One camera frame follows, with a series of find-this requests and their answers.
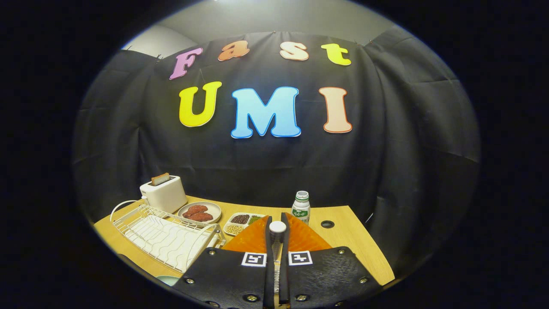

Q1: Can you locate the white ribbed drip tray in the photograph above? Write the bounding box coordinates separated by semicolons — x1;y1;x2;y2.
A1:
129;215;215;271

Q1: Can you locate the round white plate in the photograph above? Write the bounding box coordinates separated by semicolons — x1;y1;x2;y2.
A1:
177;201;222;224

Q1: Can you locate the checked handle spoon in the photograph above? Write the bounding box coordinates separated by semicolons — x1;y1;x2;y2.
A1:
269;221;287;297

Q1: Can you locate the white toaster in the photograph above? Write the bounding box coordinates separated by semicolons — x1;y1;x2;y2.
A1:
139;175;188;214

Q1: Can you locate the white green label bottle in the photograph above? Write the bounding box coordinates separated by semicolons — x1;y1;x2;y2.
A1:
292;191;311;226

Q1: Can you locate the white divided dish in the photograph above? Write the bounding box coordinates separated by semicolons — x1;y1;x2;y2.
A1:
223;212;265;236

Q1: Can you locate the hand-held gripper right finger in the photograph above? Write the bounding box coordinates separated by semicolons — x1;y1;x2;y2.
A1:
280;212;382;309

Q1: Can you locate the white wire dish rack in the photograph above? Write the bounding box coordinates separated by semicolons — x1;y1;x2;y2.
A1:
110;200;226;274

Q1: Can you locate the black backdrop cloth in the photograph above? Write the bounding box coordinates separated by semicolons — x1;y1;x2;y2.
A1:
72;28;481;275

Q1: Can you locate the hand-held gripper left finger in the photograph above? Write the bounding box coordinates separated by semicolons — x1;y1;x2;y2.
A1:
174;212;275;309

